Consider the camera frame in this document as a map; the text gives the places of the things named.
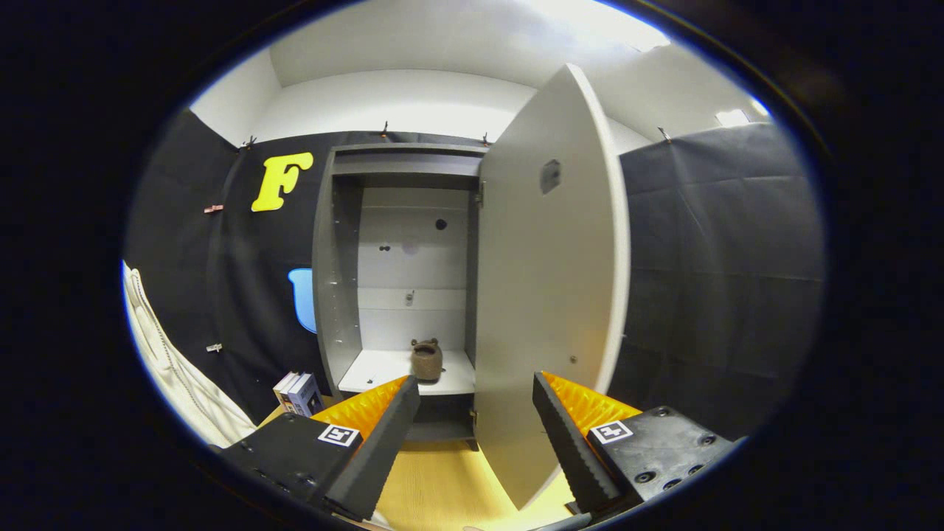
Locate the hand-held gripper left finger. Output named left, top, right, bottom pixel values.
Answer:
left=221, top=375, right=421, bottom=523

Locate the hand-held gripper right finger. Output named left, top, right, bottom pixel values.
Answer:
left=532, top=372, right=740, bottom=518

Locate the brown fuzzy shoe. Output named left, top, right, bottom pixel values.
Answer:
left=410, top=338, right=445, bottom=383

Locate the grey shoe cabinet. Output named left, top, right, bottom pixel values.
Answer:
left=311, top=142, right=492, bottom=452

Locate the lavender book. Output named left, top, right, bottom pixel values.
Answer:
left=288, top=373, right=325, bottom=418

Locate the black backdrop cloth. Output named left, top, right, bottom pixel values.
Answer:
left=125, top=109, right=825, bottom=445

